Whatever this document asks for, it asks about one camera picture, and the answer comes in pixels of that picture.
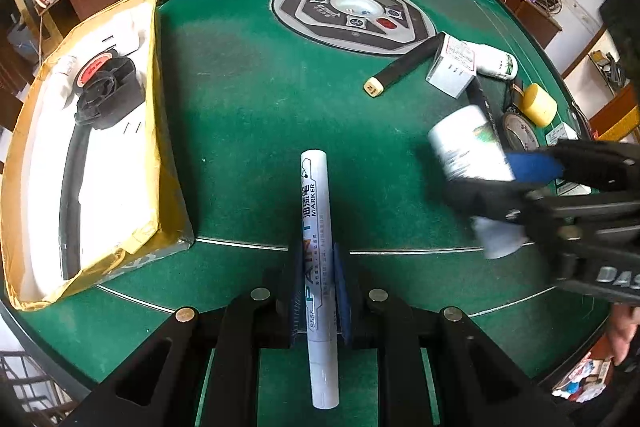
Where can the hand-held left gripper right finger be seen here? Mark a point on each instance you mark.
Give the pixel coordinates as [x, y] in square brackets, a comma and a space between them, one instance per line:
[342, 307]

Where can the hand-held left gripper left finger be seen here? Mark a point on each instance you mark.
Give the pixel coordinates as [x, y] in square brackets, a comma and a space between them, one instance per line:
[294, 307]

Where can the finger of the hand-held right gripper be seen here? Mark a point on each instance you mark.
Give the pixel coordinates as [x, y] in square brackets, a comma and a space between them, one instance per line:
[535, 164]
[485, 199]

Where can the black tape roll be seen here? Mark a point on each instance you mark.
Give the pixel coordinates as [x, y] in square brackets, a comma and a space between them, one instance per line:
[525, 129]

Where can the yellow cylinder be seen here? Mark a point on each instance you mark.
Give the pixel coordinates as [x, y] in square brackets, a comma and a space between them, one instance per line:
[540, 107]

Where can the white bottle with green print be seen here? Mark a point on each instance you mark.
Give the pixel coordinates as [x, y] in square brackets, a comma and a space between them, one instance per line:
[492, 59]
[470, 142]

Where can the white paint marker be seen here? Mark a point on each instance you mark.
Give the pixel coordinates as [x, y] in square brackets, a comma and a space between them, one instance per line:
[315, 217]

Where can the small white box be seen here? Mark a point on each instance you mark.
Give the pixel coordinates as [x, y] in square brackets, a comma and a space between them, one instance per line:
[450, 74]

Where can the black bar with cream end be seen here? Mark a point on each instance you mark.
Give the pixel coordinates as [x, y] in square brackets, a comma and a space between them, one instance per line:
[405, 64]

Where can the yellow cardboard box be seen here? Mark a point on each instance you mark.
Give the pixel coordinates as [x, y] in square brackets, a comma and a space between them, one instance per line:
[170, 187]

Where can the person's right hand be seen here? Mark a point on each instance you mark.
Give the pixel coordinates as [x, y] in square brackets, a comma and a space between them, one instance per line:
[625, 332]

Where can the colourful packet pile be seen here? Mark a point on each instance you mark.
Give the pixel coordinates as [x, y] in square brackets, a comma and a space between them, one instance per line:
[585, 377]

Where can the round table control panel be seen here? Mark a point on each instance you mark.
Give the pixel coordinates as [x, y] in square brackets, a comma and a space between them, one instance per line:
[310, 24]

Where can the wall shelf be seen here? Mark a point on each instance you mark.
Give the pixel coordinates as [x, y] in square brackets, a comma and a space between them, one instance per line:
[597, 62]

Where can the metal chair frame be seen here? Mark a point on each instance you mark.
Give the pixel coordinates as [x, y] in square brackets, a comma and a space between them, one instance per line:
[25, 377]

